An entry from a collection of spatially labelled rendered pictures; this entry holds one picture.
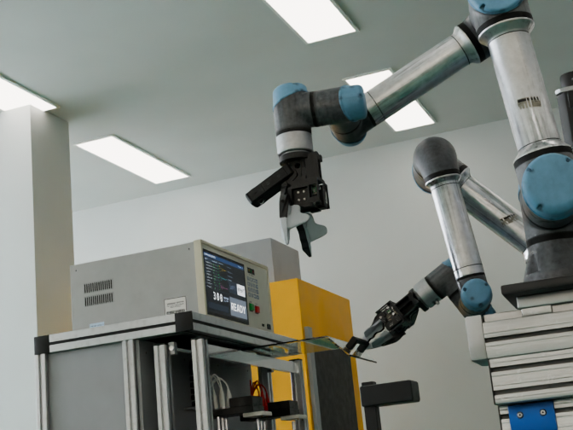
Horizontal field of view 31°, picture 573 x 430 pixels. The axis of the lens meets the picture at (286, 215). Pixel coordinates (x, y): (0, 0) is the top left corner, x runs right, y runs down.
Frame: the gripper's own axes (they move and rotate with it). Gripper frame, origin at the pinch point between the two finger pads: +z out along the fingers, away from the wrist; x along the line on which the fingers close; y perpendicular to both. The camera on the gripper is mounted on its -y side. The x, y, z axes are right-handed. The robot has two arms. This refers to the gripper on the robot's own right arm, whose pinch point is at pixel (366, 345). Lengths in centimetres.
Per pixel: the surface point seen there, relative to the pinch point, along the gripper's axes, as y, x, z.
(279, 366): 5.0, -9.4, 22.3
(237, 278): 20.6, -31.0, 13.8
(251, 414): 36.5, 5.5, 25.6
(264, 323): 4.2, -22.0, 19.1
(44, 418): 56, -21, 64
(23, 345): -262, -208, 229
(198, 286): 42, -27, 17
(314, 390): -316, -85, 106
